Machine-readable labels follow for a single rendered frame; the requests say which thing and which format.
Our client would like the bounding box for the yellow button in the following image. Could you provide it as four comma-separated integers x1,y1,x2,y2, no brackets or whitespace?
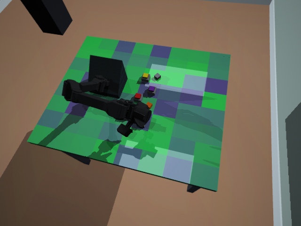
141,73,150,82

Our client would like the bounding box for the purple button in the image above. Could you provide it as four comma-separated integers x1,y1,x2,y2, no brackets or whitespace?
147,86,157,95

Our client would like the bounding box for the orange block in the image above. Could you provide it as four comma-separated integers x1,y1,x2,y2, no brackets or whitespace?
146,102,152,109

